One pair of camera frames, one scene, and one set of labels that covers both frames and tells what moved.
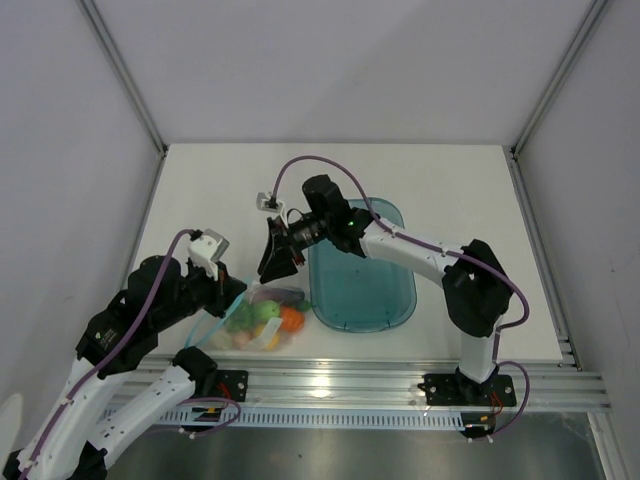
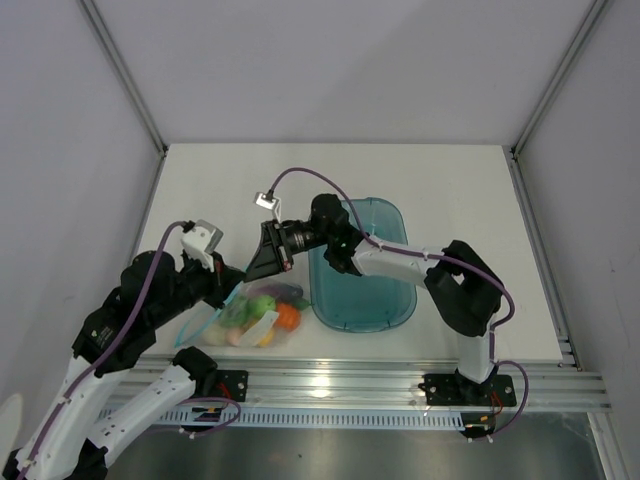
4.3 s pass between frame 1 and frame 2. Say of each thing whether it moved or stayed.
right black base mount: stayed
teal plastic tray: stayed
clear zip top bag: moved
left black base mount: stayed
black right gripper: moved
